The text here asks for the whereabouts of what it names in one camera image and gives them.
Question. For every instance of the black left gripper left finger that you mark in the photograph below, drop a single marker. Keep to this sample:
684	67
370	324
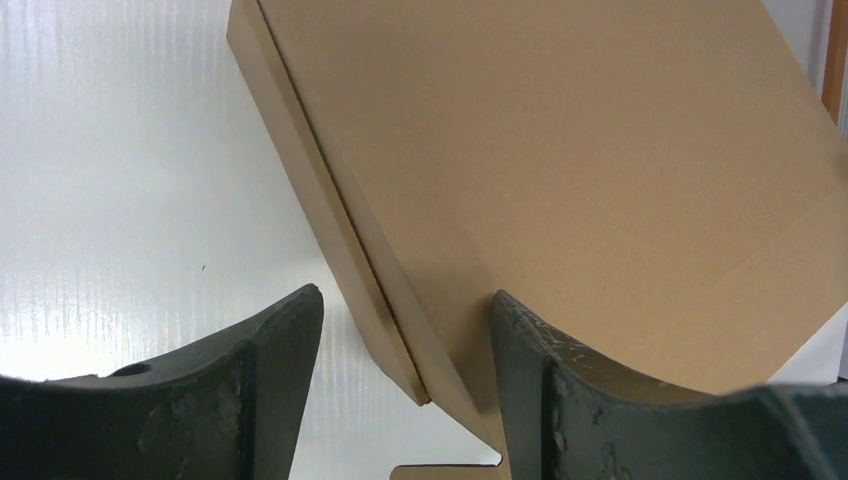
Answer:
227	406

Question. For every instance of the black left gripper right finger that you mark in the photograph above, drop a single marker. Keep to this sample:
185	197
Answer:
570	412

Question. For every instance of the brown cardboard box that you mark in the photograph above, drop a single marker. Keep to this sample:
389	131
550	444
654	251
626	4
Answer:
656	179

